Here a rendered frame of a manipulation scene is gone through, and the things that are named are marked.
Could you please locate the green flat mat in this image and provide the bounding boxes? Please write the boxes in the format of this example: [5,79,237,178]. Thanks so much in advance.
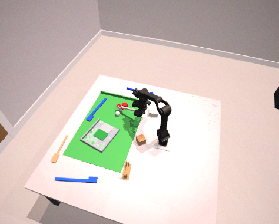
[62,93,142,173]

